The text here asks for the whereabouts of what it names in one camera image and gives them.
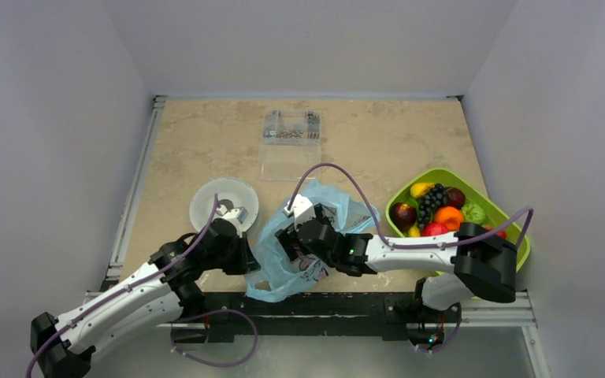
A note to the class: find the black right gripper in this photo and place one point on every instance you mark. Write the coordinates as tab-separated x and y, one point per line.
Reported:
288	239

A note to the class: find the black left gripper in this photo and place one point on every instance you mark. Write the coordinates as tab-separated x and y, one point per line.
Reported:
246	262

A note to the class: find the blue plastic bag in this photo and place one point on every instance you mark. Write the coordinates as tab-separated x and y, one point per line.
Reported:
279	277

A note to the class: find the red yellow apple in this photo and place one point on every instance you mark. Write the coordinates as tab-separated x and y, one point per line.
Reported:
403	215

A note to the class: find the dark grape bunch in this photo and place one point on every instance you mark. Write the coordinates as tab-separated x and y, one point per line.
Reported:
432	197

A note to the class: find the yellow fake mango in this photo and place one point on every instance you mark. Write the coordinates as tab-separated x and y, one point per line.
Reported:
420	189

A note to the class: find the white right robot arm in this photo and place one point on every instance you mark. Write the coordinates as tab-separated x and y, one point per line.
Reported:
469	262

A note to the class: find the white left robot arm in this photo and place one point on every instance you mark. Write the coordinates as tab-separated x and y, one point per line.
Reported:
161	290

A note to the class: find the orange fake fruit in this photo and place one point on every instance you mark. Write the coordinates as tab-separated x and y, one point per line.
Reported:
450	217

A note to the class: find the yellow banana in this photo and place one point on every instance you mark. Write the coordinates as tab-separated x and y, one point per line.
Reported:
413	232

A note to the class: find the dark red apple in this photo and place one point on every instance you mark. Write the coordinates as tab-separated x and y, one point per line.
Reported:
455	197

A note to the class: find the clear plastic screw box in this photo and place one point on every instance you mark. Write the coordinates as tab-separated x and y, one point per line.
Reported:
290	143

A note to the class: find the green custard apple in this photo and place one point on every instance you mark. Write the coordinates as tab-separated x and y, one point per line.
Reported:
473	213

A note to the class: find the green plastic bowl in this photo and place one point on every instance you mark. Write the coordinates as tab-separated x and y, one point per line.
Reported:
497	220

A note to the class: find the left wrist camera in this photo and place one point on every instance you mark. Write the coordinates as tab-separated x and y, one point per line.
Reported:
235	216

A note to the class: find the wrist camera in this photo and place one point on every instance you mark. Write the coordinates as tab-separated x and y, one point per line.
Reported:
235	216
301	209

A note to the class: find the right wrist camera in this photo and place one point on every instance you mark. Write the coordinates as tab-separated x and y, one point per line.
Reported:
301	209

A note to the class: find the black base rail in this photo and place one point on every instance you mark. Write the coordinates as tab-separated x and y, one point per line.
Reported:
389	316

